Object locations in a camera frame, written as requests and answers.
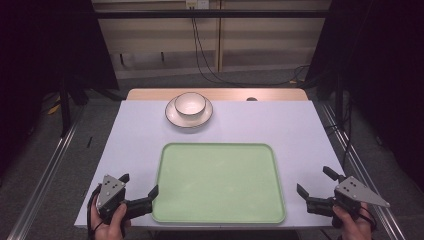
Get dark curtain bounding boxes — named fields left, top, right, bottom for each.
left=304, top=0, right=424, bottom=183
left=0, top=0, right=120, bottom=174

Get person's left hand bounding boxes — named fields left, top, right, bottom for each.
left=89, top=195, right=132, bottom=240

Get black metal stand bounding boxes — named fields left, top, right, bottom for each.
left=58, top=74, right=73, bottom=138

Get white wall socket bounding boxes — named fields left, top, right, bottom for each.
left=185, top=0, right=211, bottom=10

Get wooden post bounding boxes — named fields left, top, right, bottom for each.
left=215, top=0, right=225, bottom=73

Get black horizontal bar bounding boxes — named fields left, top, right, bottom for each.
left=94, top=9, right=332, bottom=20

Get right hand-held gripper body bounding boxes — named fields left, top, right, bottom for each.
left=305, top=176, right=391, bottom=228

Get thin black cable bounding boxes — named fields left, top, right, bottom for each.
left=324, top=99, right=355, bottom=169

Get aluminium floor rail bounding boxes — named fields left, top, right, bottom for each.
left=5, top=105, right=86, bottom=240
left=319, top=102, right=408, bottom=240

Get wooden table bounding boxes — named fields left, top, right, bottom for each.
left=125, top=87, right=310, bottom=102

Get long black cable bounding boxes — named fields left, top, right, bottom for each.
left=190, top=7, right=312, bottom=88
left=193, top=7, right=234, bottom=84

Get white plate with dark rim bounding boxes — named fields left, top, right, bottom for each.
left=164, top=96, right=214, bottom=130

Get white bowl with dark rim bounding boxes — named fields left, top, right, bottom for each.
left=174, top=92, right=207, bottom=120

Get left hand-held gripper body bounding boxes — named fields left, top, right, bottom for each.
left=96, top=174, right=154, bottom=225

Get light green tray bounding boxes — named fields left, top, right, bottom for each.
left=151, top=142, right=287, bottom=225

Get person's right hand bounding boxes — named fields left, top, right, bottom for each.
left=331, top=202, right=373, bottom=240

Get yellow floor tape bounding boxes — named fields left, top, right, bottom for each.
left=47, top=95, right=63, bottom=116

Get black wrist strap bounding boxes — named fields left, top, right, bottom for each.
left=86, top=185, right=105, bottom=240
left=358, top=205, right=379, bottom=233

